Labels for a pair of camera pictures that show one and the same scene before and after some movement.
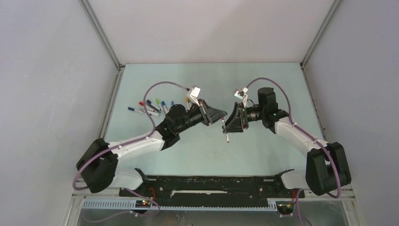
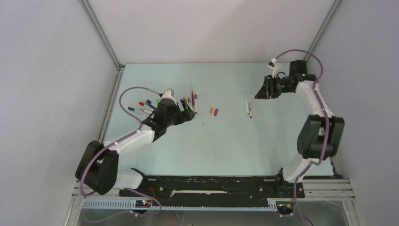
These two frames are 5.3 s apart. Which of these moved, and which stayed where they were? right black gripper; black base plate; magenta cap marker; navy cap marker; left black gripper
Moved: magenta cap marker; left black gripper; right black gripper
Stayed: navy cap marker; black base plate
